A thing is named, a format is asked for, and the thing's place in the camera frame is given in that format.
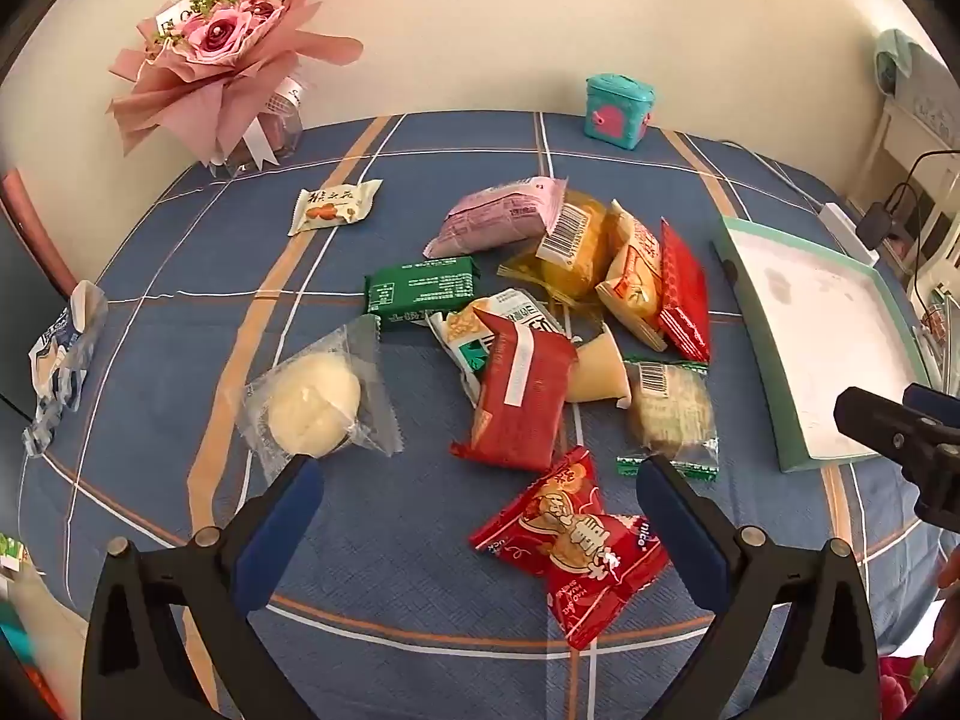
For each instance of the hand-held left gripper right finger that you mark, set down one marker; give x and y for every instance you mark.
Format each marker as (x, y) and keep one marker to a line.
(679, 532)

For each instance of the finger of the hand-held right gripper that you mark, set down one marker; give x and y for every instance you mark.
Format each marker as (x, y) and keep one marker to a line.
(885, 431)
(934, 399)

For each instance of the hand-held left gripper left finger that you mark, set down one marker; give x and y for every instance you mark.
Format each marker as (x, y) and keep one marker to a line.
(281, 525)

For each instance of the red cartoon snack packet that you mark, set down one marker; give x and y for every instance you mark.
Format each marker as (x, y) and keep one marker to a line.
(577, 540)

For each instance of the green-edged pastry packet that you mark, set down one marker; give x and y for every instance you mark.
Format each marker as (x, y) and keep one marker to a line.
(671, 412)

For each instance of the teal-edged white box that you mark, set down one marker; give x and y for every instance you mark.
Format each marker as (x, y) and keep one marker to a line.
(817, 330)

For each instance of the round white bun packet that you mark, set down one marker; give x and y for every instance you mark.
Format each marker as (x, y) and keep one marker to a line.
(315, 401)

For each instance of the jelly cup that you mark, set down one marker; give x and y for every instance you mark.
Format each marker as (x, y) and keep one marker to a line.
(596, 371)

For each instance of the red packet with white label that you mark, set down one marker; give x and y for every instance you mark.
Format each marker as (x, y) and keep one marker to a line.
(521, 397)

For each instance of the red patterned snack packet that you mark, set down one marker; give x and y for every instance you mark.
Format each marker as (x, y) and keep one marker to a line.
(684, 292)

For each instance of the beige egg roll packet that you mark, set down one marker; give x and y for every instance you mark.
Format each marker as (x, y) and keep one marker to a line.
(634, 277)

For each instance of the white green cracker packet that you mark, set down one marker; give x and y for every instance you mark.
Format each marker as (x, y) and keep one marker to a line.
(461, 330)

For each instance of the green snack packet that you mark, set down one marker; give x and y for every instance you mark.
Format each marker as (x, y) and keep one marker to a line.
(420, 291)

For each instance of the yellow cake packet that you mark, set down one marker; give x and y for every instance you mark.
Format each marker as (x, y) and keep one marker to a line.
(581, 255)

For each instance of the pink snack packet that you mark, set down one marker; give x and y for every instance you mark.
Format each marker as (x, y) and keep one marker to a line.
(491, 217)

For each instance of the person's right hand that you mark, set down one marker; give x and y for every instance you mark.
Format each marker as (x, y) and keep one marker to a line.
(949, 615)

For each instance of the black power adapter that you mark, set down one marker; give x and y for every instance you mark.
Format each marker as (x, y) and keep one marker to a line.
(881, 221)

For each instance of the white power strip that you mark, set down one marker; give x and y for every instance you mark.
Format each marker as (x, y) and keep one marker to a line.
(847, 232)

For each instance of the red printed clothing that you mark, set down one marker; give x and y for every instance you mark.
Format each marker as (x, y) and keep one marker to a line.
(904, 690)

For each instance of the green printed packet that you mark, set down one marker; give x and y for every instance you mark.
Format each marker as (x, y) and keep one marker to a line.
(11, 551)

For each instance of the blue white crumpled packet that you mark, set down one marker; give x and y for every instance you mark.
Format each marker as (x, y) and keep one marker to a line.
(64, 360)

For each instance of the white furniture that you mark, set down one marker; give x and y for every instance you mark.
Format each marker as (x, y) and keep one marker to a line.
(911, 120)

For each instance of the teal bag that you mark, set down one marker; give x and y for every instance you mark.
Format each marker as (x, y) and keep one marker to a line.
(13, 634)

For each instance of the cream nut candy packet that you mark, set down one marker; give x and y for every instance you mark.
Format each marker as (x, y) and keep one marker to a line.
(334, 208)

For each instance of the reddish brown furniture edge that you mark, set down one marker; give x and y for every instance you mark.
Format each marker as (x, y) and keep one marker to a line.
(34, 232)

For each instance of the clear plastic bouquet box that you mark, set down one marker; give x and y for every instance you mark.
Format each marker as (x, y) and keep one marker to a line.
(277, 124)

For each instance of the teal toy chest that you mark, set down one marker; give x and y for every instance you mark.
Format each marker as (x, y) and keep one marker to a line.
(619, 112)

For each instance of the pink rose bouquet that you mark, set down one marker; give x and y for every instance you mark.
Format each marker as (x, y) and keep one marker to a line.
(225, 37)

